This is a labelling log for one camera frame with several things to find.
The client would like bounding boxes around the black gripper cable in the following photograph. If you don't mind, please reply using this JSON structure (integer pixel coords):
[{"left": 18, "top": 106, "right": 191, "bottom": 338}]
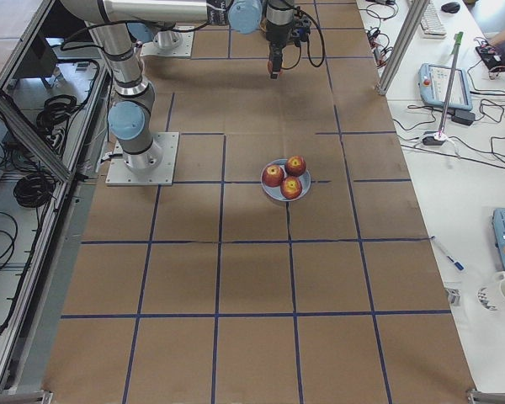
[{"left": 292, "top": 8, "right": 327, "bottom": 71}]

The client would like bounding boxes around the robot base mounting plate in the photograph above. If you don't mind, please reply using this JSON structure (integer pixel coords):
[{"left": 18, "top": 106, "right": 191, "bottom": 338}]
[{"left": 106, "top": 132, "right": 179, "bottom": 186}]

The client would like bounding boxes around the red apple on plate rear-left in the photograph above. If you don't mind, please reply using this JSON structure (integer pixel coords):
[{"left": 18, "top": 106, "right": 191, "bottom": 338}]
[{"left": 261, "top": 164, "right": 284, "bottom": 188}]

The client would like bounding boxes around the black computer mouse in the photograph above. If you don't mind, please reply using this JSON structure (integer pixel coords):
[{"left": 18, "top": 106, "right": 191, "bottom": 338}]
[{"left": 441, "top": 1, "right": 460, "bottom": 14}]

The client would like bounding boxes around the teach pendant with screen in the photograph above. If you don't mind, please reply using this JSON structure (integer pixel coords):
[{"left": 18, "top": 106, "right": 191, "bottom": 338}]
[{"left": 418, "top": 63, "right": 473, "bottom": 111}]

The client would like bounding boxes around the red apple on plate rear-right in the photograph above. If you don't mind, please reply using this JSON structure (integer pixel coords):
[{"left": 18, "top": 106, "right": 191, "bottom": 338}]
[{"left": 284, "top": 156, "right": 306, "bottom": 177}]

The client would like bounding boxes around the white keyboard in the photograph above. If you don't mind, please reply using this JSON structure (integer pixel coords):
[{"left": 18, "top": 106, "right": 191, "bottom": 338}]
[{"left": 420, "top": 1, "right": 447, "bottom": 40}]

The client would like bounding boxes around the red apple on plate front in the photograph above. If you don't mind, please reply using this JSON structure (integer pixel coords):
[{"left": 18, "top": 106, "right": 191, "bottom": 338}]
[{"left": 279, "top": 176, "right": 303, "bottom": 199}]

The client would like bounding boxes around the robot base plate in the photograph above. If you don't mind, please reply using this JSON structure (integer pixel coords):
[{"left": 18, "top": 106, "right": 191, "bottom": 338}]
[{"left": 141, "top": 31, "right": 194, "bottom": 58}]

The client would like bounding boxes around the aluminium frame post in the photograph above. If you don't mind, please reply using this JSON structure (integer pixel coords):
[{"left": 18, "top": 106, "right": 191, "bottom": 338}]
[{"left": 375, "top": 0, "right": 428, "bottom": 96}]

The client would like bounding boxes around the green tipped grabber stick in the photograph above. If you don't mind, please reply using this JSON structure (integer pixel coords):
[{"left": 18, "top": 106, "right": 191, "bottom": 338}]
[{"left": 433, "top": 31, "right": 464, "bottom": 145}]

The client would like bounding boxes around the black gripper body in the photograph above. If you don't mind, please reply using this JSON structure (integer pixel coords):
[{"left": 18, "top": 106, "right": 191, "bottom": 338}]
[{"left": 268, "top": 41, "right": 284, "bottom": 70}]

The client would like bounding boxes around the blue white pen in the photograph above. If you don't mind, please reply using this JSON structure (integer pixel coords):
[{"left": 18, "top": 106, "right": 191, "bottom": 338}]
[{"left": 430, "top": 236, "right": 465, "bottom": 271}]

